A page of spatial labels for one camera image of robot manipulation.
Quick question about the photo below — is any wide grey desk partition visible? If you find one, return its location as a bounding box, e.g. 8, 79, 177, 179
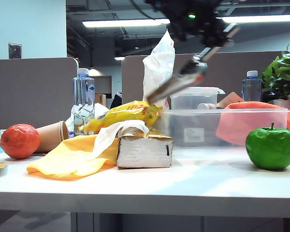
120, 51, 283, 107

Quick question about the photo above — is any tall white plastic bag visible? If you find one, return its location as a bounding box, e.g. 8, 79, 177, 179
142, 29, 176, 108

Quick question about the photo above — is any yellow snack bag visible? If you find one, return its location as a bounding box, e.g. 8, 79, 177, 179
81, 100, 163, 133

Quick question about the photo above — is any beige cylinder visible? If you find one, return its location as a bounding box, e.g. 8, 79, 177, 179
197, 102, 218, 110

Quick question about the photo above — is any orange cloth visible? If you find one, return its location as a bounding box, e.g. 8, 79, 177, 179
215, 101, 290, 147

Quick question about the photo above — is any green leafy plant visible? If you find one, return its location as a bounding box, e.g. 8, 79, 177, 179
261, 44, 290, 101

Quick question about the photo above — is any white bag with green print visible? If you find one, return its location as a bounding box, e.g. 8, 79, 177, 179
64, 102, 111, 137

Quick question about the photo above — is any blue tinted water bottle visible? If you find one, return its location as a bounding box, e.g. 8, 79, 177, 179
241, 70, 263, 102

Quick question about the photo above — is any orange fruit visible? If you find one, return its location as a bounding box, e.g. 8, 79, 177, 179
0, 123, 41, 160

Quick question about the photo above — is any yellow cloth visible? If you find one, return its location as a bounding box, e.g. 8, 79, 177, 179
26, 134, 120, 181

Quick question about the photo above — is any brown paper cup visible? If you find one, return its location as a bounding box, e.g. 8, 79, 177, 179
35, 120, 70, 153

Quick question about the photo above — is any distant cardboard box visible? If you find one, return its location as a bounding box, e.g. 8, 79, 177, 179
94, 93, 107, 107

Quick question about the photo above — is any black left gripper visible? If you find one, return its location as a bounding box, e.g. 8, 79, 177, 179
157, 0, 235, 48

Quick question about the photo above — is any brown cardboard piece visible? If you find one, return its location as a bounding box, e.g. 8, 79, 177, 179
216, 91, 246, 108

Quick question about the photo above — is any green apple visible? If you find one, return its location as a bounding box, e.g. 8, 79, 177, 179
245, 122, 290, 170

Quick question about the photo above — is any long ceiling light strip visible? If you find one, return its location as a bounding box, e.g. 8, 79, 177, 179
81, 14, 290, 28

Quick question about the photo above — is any large transparent plastic box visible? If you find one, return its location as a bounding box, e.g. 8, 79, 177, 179
157, 108, 289, 148

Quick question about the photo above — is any small transparent lidded container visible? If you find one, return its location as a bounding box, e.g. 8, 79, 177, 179
169, 86, 226, 110

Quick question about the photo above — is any grey desk partition with rounded corner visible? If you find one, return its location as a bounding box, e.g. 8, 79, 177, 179
0, 57, 79, 130

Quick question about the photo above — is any white tissue sheet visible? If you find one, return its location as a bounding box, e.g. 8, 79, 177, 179
88, 119, 150, 160

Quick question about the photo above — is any metal ice scoop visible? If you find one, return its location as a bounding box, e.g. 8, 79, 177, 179
146, 23, 240, 104

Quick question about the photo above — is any clear water bottle with label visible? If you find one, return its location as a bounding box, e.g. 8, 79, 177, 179
72, 68, 96, 136

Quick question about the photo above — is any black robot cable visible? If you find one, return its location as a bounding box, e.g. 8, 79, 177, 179
130, 0, 171, 25

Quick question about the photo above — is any pale plant pot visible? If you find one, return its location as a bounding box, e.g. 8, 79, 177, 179
268, 98, 290, 109

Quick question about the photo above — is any metal wall plate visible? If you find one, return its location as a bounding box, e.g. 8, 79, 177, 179
8, 43, 22, 59

